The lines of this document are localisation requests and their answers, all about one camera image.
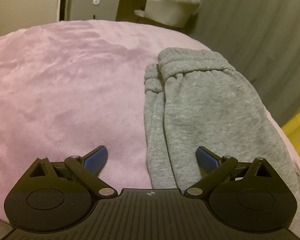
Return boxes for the grey sweatpants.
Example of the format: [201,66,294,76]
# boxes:
[144,48,300,237]

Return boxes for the pink bed blanket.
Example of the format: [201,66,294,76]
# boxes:
[0,19,300,222]

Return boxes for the grey curtain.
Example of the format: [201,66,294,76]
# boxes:
[189,0,300,125]

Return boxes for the white bedside cabinet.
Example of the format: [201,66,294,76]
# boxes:
[68,0,120,21]

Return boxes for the grey upholstered chair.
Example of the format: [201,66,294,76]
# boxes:
[134,0,200,28]

